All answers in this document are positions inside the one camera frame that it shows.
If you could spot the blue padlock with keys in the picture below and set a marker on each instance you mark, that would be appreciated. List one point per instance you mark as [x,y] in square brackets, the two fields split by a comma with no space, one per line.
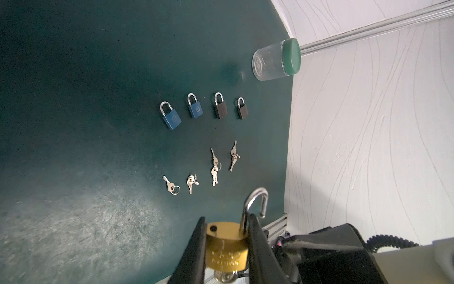
[194,105]

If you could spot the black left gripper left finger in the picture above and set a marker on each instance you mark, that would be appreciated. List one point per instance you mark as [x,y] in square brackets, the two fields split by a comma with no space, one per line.
[191,267]

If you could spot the single key with ring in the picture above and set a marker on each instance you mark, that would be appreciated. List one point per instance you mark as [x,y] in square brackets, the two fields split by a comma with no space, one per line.
[171,187]

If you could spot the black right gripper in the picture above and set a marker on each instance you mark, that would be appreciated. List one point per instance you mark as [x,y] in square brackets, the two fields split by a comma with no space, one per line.
[332,255]

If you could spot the silver key pair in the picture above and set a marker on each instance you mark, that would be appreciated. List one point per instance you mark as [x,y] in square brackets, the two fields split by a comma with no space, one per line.
[235,156]

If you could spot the brass padlock with keys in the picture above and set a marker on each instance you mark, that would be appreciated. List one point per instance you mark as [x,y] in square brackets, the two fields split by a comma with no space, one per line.
[227,242]

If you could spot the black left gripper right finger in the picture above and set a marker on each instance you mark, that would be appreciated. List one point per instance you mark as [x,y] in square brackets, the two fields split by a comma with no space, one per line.
[263,266]

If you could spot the small blue padlock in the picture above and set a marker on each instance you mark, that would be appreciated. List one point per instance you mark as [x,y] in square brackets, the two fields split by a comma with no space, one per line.
[170,115]

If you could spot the clear jar green lid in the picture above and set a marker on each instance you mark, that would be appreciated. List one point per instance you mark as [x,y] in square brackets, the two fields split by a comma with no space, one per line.
[277,60]

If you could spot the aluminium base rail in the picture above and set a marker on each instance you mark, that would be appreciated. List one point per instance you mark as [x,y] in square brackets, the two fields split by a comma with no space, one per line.
[273,230]

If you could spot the aluminium corner frame post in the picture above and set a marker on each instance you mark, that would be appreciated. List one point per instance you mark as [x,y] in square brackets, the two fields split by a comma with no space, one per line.
[435,12]

